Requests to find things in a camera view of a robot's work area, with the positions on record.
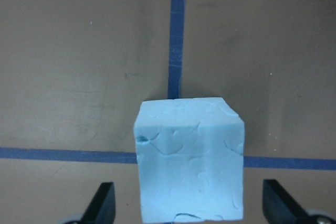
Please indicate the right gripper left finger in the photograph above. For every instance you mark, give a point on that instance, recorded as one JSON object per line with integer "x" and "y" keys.
{"x": 102, "y": 208}

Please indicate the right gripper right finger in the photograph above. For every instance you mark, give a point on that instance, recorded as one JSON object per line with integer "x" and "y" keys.
{"x": 280, "y": 207}

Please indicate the light blue block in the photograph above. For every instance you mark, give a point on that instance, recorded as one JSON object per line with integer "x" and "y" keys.
{"x": 190, "y": 156}

